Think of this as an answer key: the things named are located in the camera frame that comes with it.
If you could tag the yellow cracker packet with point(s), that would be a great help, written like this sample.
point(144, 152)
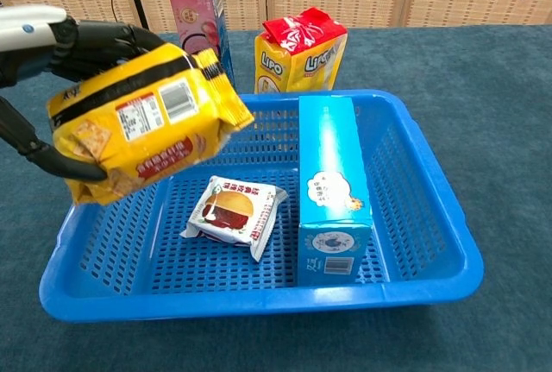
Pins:
point(142, 130)

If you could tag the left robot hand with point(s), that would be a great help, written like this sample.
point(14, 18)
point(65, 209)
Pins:
point(99, 44)

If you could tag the dark blue carton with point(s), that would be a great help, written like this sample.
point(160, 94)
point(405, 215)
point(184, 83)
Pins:
point(194, 14)

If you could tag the white burger pie packet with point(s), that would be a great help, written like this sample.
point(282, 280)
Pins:
point(233, 216)

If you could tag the blue perforated plastic basket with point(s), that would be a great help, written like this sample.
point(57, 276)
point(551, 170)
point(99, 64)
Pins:
point(259, 298)

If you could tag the light blue cookie box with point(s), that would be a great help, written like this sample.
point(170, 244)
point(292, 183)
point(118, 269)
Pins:
point(332, 152)

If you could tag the yellow red Lipo bag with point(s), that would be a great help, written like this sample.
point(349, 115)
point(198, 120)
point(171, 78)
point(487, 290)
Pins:
point(276, 65)

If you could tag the teal carpet table mat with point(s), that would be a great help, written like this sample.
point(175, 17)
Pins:
point(496, 173)

